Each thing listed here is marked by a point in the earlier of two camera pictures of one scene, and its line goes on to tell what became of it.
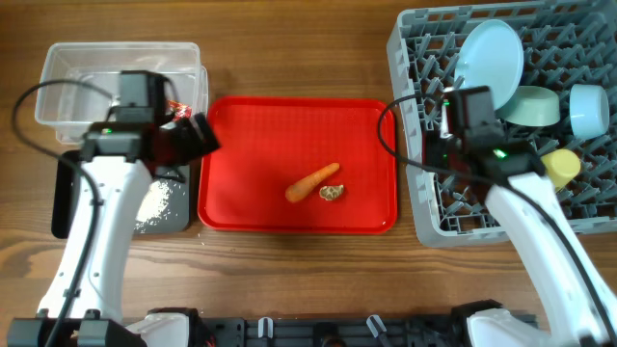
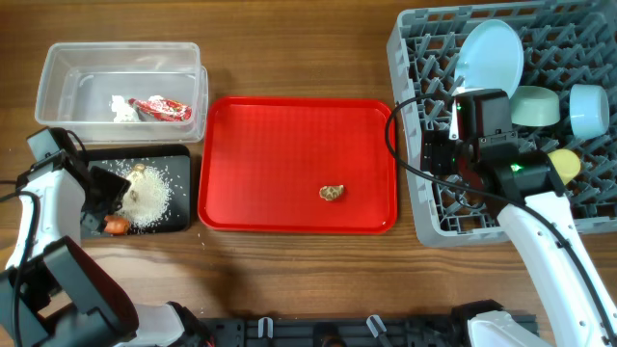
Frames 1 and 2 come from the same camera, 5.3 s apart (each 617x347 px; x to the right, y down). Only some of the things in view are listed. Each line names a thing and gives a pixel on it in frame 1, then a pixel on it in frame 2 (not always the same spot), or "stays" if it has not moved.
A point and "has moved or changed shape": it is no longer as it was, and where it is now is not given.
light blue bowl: x=589 y=111 stays
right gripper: x=435 y=157 stays
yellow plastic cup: x=561 y=166 stays
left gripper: x=194 y=148 → x=118 y=185
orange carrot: x=299 y=189 has moved or changed shape
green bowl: x=531 y=106 stays
